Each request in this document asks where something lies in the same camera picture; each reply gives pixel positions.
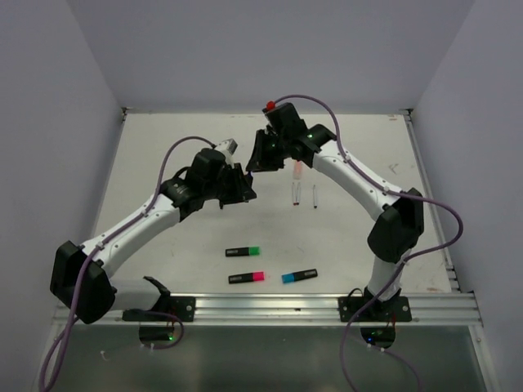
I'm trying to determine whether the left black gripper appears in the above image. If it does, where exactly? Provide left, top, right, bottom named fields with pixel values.
left=203, top=162, right=256, bottom=204

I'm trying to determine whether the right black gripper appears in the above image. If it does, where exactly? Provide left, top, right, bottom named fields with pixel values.
left=248, top=127, right=290, bottom=170

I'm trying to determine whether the orange pink highlighter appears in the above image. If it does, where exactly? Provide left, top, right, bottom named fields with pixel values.
left=293, top=161, right=302, bottom=180

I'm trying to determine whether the red pen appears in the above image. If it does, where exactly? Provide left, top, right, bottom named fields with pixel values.
left=292, top=182, right=298, bottom=206

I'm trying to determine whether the green black highlighter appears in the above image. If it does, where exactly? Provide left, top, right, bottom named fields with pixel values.
left=225, top=247, right=261, bottom=257

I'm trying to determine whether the pink black highlighter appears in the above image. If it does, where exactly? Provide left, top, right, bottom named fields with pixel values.
left=228, top=271, right=265, bottom=284

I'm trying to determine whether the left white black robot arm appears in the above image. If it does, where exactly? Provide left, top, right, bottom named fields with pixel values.
left=50, top=139, right=257, bottom=324

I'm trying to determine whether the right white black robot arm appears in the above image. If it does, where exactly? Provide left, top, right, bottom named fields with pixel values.
left=247, top=101, right=424, bottom=321

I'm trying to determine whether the blue black highlighter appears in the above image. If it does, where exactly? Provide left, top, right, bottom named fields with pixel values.
left=281, top=269, right=318, bottom=284

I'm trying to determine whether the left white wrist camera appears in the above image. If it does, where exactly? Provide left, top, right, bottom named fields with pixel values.
left=214, top=139, right=238, bottom=167

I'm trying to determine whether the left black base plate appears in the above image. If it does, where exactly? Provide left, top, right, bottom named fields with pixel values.
left=122, top=296, right=196, bottom=323

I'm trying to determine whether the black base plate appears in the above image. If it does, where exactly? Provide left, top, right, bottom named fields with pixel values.
left=122, top=296, right=196, bottom=323
left=337, top=296, right=413, bottom=323

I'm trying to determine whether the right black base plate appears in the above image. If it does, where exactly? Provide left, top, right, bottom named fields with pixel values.
left=337, top=296, right=413, bottom=323

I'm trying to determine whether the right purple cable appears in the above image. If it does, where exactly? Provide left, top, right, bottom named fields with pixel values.
left=277, top=94, right=466, bottom=392

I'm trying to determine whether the purple cable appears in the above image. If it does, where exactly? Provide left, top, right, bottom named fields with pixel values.
left=38, top=136, right=217, bottom=392
left=277, top=94, right=466, bottom=392

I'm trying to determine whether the right aluminium side rail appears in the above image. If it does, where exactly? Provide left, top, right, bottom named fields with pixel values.
left=404, top=114, right=462, bottom=293

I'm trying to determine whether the aluminium front rail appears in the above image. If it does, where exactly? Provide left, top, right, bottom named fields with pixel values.
left=55, top=292, right=479, bottom=326

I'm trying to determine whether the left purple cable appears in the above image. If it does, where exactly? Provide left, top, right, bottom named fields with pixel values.
left=38, top=136, right=217, bottom=392

